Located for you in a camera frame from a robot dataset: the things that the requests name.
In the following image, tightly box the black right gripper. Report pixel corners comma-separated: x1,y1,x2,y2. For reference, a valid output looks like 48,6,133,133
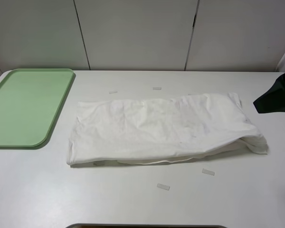
253,73,285,114

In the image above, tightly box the white short sleeve shirt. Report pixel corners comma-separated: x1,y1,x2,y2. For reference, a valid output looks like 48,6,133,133
66,93,268,166

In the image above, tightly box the light green plastic tray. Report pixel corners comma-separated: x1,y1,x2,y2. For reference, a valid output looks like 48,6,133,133
0,69,75,149

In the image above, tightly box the clear tape marker near right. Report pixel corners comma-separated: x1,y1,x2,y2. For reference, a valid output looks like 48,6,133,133
202,169,215,176

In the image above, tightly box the clear tape marker near centre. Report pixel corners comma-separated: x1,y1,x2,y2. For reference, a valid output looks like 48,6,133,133
157,183,170,190

